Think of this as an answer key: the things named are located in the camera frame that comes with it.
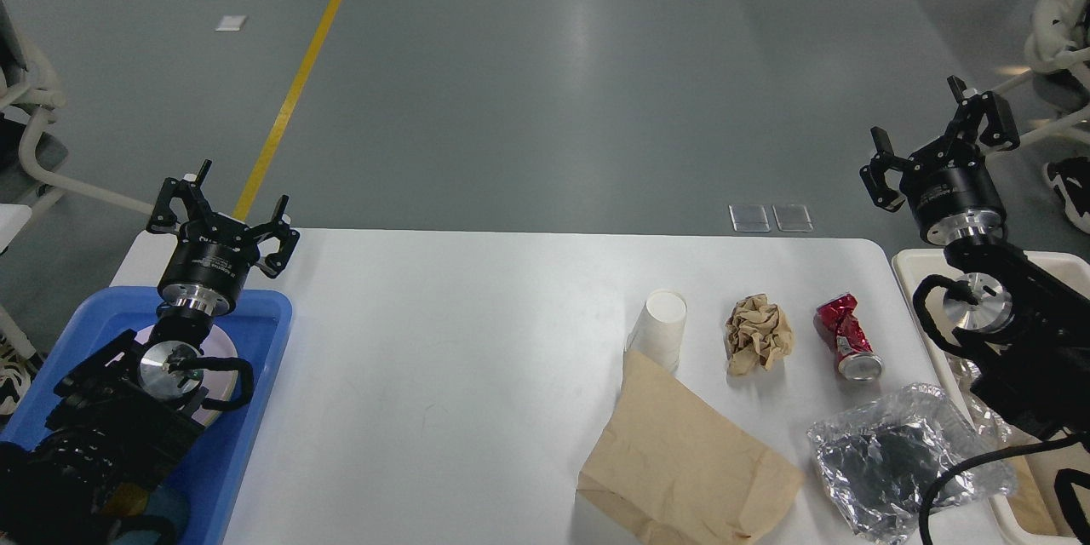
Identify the brown paper in bin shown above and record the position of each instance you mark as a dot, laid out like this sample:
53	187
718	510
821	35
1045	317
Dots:
1031	517

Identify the aluminium foil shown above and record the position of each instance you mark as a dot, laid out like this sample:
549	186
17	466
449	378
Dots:
877	461

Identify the clear floor plate right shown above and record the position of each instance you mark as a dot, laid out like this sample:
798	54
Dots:
793	218

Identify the white table corner left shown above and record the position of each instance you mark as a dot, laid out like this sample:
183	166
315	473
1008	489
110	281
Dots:
14	217

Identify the clear floor plate left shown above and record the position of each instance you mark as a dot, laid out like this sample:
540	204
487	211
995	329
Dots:
749	218

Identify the white paper scrap on floor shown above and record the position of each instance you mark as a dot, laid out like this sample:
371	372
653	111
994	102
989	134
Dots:
231	23

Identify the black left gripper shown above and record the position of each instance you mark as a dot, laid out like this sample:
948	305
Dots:
206	273

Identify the brown paper bag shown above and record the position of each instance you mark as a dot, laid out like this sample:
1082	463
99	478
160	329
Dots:
670	469

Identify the crumpled brown paper ball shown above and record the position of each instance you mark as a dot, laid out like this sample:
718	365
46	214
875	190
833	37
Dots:
758	334

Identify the shoe on floor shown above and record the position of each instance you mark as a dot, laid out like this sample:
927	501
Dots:
1069	180

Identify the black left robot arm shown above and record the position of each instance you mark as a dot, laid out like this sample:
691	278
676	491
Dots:
140	424

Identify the crushed red soda can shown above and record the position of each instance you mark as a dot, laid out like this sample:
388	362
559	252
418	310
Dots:
839	328

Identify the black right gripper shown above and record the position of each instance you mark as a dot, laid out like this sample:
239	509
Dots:
950	192

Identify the foil scrap in bin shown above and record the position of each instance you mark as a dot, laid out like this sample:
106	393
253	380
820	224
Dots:
986	421

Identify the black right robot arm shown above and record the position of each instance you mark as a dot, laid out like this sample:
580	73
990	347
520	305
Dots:
1024	329

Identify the white office chair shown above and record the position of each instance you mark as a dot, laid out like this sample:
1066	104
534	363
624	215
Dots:
1055	52
32	85

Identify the clear floor plate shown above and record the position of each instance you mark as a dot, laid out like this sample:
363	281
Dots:
793	218
749	218

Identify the blue plastic tray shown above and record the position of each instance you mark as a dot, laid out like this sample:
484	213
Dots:
211	474

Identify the white paper cup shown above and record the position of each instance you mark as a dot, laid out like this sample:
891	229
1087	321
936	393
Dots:
658	332

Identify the white office chair left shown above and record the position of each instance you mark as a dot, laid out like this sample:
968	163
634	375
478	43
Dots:
32	85

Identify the white office chair right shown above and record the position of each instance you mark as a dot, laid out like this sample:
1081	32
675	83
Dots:
1055	52

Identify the white plastic bin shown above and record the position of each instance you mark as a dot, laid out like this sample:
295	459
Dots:
910	267

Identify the dark teal mug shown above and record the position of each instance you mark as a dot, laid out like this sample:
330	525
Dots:
162	520

